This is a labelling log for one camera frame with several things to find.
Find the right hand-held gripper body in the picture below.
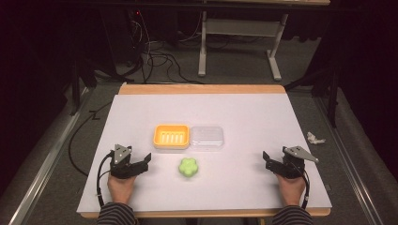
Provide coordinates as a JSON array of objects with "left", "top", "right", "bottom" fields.
[{"left": 279, "top": 145, "right": 320, "bottom": 180}]

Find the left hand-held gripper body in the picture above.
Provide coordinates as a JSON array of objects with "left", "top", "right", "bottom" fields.
[{"left": 109, "top": 143, "right": 141, "bottom": 180}]

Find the person's left hand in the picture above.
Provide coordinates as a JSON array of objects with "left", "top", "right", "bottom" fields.
[{"left": 107, "top": 173, "right": 138, "bottom": 206}]

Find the person's right hand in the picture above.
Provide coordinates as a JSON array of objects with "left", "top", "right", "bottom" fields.
[{"left": 276, "top": 173, "right": 307, "bottom": 207}]

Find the crumpled white paper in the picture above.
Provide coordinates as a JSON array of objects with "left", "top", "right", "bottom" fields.
[{"left": 306, "top": 131, "right": 327, "bottom": 145}]

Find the orange soap dish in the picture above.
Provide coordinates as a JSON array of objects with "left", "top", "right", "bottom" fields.
[{"left": 152, "top": 123, "right": 191, "bottom": 150}]

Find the green flower-shaped soap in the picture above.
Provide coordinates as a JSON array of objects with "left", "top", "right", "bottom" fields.
[{"left": 177, "top": 157, "right": 200, "bottom": 179}]

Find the white table mat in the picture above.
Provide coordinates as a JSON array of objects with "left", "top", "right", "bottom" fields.
[{"left": 76, "top": 93, "right": 333, "bottom": 214}]

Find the clear plastic soap dish lid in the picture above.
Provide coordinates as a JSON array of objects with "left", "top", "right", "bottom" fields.
[{"left": 189, "top": 125, "right": 225, "bottom": 153}]

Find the dark metal stand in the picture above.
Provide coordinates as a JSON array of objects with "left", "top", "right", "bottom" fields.
[
  {"left": 69, "top": 59, "right": 98, "bottom": 116},
  {"left": 283, "top": 59, "right": 342, "bottom": 129}
]

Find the white metal stand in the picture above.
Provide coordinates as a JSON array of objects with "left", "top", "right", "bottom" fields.
[{"left": 197, "top": 10, "right": 289, "bottom": 83}]

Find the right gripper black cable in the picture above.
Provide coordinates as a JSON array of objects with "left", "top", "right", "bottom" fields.
[{"left": 298, "top": 170, "right": 312, "bottom": 210}]

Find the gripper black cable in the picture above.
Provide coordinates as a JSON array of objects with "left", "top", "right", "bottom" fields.
[
  {"left": 96, "top": 152, "right": 115, "bottom": 208},
  {"left": 298, "top": 170, "right": 312, "bottom": 210}
]

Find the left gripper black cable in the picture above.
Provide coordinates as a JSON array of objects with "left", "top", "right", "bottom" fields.
[{"left": 96, "top": 152, "right": 115, "bottom": 208}]

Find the black floor cable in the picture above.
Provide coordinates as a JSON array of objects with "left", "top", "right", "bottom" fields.
[{"left": 68, "top": 102, "right": 113, "bottom": 178}]

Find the metal floor rail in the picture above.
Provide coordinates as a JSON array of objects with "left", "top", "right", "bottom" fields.
[
  {"left": 8, "top": 87, "right": 95, "bottom": 225},
  {"left": 314, "top": 97, "right": 381, "bottom": 225}
]

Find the tangle of floor cables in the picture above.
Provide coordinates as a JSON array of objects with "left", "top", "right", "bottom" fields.
[{"left": 125, "top": 10, "right": 205, "bottom": 85}]

